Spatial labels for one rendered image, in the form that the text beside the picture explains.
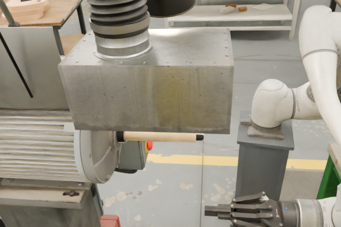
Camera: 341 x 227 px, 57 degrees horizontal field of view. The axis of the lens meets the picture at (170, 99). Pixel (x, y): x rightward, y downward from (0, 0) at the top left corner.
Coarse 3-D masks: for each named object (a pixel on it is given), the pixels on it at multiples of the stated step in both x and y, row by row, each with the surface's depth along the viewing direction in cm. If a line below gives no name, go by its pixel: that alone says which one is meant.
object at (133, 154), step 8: (128, 144) 110; (136, 144) 109; (144, 144) 115; (120, 152) 112; (128, 152) 112; (136, 152) 111; (144, 152) 115; (120, 160) 114; (128, 160) 114; (136, 160) 113; (144, 160) 115; (120, 168) 117; (128, 168) 116; (136, 168) 116
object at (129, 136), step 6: (126, 132) 80; (132, 132) 80; (138, 132) 80; (144, 132) 80; (150, 132) 80; (156, 132) 80; (162, 132) 79; (126, 138) 81; (132, 138) 80; (138, 138) 80; (144, 138) 80; (150, 138) 80; (156, 138) 80; (162, 138) 79; (168, 138) 79; (174, 138) 79; (180, 138) 79; (186, 138) 79; (192, 138) 78
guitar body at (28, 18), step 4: (48, 4) 303; (48, 8) 303; (4, 16) 276; (24, 16) 273; (28, 16) 274; (32, 16) 276; (36, 16) 278; (40, 16) 282; (4, 20) 278; (16, 20) 274; (20, 20) 274; (24, 20) 275; (28, 20) 276
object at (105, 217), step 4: (104, 216) 136; (108, 216) 136; (112, 216) 136; (116, 216) 135; (100, 220) 134; (104, 220) 134; (108, 220) 134; (112, 220) 134; (116, 220) 134; (100, 224) 133; (104, 224) 133; (108, 224) 133; (112, 224) 132; (116, 224) 133
